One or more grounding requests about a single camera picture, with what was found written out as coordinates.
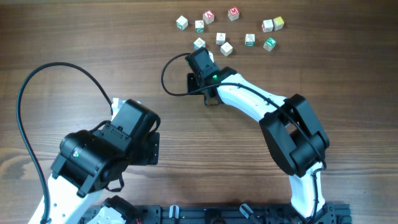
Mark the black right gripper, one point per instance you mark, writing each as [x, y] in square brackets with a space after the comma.
[190, 79]

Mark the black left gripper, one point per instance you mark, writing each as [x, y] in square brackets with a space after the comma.
[147, 152]

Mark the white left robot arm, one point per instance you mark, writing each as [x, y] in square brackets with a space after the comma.
[90, 159]

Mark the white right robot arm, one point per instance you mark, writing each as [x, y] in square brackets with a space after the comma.
[294, 136]

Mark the blue bordered picture block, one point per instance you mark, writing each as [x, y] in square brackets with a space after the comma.
[199, 43]

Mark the yellow C white block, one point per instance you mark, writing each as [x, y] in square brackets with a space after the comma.
[226, 49]

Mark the red O ice cream block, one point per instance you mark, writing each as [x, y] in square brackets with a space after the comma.
[220, 38]

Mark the green apple picture block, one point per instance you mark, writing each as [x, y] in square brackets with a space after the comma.
[199, 26]

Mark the green V number block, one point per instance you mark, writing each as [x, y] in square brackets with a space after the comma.
[250, 40]

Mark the green V bird block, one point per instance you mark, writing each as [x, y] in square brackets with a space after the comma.
[182, 23]

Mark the red A letter block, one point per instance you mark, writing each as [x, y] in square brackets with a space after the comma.
[208, 17]

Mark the red M letter block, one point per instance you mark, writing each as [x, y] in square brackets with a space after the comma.
[233, 13]

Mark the green F letter block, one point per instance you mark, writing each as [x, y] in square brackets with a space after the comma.
[269, 44]

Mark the red bordered white block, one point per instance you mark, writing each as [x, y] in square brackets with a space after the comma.
[267, 25]

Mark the yellow top block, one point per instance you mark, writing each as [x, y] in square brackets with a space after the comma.
[278, 23]

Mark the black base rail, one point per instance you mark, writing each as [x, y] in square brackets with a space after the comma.
[273, 213]

